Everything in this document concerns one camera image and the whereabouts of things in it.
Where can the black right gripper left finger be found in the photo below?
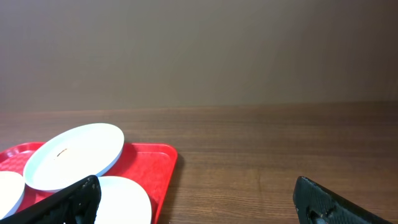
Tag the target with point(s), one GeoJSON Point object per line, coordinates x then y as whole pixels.
{"type": "Point", "coordinates": [77, 203]}

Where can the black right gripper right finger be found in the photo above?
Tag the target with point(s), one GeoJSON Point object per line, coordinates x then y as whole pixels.
{"type": "Point", "coordinates": [316, 204]}

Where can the white plate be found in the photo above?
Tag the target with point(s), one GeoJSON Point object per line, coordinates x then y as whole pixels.
{"type": "Point", "coordinates": [123, 201]}
{"type": "Point", "coordinates": [91, 149]}
{"type": "Point", "coordinates": [12, 192]}

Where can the white plate top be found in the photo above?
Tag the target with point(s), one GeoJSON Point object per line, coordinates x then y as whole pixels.
{"type": "Point", "coordinates": [91, 149]}

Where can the red plastic tray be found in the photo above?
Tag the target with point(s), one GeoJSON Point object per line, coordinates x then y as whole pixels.
{"type": "Point", "coordinates": [150, 165]}

